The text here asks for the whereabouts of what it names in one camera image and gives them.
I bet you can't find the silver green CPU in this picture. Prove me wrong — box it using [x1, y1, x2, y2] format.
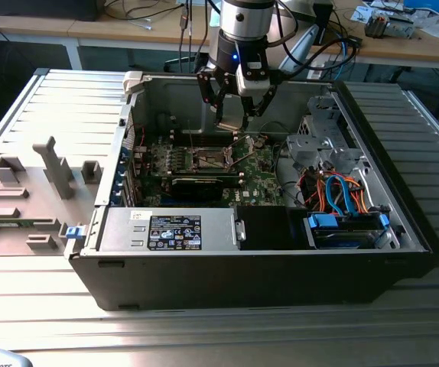
[214, 120, 243, 133]

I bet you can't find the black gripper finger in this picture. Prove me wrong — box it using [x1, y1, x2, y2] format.
[241, 86, 278, 129]
[197, 70, 229, 126]

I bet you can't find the grey parts rack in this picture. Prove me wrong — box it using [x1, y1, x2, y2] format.
[0, 135, 104, 257]

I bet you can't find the black plastic shroud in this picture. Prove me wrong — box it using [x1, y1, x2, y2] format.
[237, 205, 309, 252]

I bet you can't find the blue box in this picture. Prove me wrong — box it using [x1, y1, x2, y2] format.
[402, 0, 439, 15]

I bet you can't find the metal drive cage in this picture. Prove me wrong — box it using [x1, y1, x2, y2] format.
[285, 94, 376, 180]

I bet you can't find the beige case latch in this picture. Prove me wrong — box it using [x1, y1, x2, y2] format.
[122, 70, 154, 96]

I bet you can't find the wooden desk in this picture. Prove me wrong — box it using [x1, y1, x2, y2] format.
[0, 0, 439, 72]

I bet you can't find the blue case latch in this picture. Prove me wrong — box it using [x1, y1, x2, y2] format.
[66, 225, 86, 242]

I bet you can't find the grey power supply unit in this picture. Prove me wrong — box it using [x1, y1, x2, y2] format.
[96, 207, 248, 253]

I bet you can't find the CPU socket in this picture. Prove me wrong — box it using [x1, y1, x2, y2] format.
[193, 146, 236, 172]

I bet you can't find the metal socket cover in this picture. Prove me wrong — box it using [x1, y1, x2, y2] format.
[223, 135, 263, 172]

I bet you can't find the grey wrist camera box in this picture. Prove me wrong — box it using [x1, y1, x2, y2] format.
[236, 60, 273, 98]

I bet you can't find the black PC case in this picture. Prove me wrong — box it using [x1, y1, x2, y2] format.
[63, 70, 439, 313]

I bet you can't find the green motherboard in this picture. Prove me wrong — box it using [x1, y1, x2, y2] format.
[133, 133, 288, 209]

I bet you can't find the hard disk in blue carrier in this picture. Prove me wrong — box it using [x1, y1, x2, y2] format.
[302, 211, 392, 251]

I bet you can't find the orange wire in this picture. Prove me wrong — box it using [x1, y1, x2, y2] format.
[351, 177, 372, 217]

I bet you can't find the metal CPU cooler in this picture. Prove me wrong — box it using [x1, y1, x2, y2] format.
[363, 10, 391, 39]

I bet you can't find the black monitor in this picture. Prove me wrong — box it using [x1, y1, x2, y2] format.
[0, 0, 100, 22]

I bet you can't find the blue data wire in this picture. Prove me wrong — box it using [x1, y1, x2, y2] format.
[324, 174, 360, 217]

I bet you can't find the black graphics card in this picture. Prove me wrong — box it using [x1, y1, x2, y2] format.
[169, 176, 224, 203]

